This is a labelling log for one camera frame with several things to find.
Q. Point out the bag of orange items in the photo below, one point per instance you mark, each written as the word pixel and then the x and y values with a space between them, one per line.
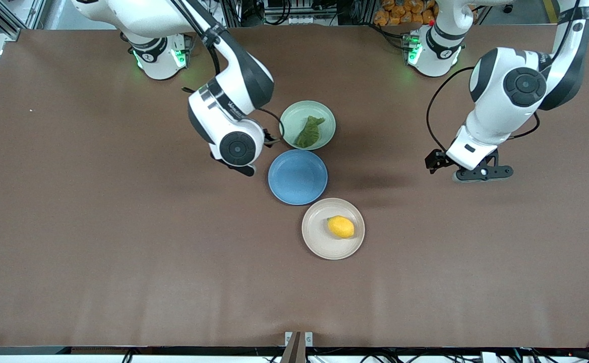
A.
pixel 400 12

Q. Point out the aluminium frame rail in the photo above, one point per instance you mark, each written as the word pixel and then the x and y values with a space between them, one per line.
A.
pixel 12 27

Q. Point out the green lettuce leaf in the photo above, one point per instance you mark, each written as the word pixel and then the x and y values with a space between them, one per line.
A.
pixel 308 133

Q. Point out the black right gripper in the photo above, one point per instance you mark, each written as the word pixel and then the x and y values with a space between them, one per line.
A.
pixel 269 137

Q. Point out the silver metal bracket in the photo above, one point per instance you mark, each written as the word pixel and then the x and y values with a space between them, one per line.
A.
pixel 308 338

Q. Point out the aluminium frame post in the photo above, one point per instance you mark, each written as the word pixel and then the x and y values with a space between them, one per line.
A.
pixel 231 15

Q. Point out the yellow lemon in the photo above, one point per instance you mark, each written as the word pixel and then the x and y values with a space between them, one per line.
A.
pixel 341 228

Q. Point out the brown camera post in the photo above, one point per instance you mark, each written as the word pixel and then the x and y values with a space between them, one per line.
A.
pixel 294 353

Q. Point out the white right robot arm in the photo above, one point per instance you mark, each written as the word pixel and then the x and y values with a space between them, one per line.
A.
pixel 237 148

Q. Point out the blue plate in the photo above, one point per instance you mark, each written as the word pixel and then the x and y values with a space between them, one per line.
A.
pixel 298 177

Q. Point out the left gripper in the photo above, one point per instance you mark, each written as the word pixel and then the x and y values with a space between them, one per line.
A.
pixel 436 160

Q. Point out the light green plate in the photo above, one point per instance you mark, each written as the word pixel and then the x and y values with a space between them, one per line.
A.
pixel 292 121

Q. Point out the beige plate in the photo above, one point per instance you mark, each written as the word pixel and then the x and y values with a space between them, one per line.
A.
pixel 319 242

